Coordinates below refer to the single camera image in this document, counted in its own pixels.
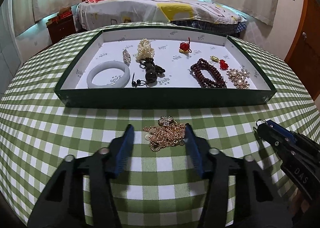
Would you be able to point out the white jade bangle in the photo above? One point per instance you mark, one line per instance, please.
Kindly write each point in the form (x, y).
(109, 74)

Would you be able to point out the gold crown red tassel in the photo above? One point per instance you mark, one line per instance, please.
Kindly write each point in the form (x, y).
(223, 65)

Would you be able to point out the black bead tassel pendant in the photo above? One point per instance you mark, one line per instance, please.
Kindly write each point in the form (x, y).
(152, 72)

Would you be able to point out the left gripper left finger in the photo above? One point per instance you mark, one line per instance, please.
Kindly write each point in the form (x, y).
(111, 160)

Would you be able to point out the bed with patterned sheet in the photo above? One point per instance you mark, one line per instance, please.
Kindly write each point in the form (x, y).
(92, 15)

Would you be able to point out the glass sliding wardrobe door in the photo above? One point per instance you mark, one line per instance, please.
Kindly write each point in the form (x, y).
(11, 59)

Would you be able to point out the wooden door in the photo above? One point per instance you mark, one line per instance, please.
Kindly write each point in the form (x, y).
(303, 55)

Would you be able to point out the gold pearl brooch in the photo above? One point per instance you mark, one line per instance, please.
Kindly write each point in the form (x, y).
(239, 78)

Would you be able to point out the silver rhinestone brooch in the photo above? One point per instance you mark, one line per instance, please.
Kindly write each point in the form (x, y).
(126, 57)

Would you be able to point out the green checkered tablecloth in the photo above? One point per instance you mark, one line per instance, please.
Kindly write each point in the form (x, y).
(158, 189)

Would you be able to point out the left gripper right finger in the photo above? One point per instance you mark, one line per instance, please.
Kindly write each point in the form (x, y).
(207, 160)

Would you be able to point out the green white gift box tray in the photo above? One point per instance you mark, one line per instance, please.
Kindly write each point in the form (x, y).
(190, 80)

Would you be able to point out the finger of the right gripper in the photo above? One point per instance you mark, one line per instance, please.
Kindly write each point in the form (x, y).
(286, 133)
(272, 139)

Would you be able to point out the dark wooden nightstand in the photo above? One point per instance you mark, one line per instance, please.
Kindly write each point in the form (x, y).
(62, 25)

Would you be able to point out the red knot gold charm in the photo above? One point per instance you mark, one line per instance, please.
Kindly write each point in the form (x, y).
(185, 47)

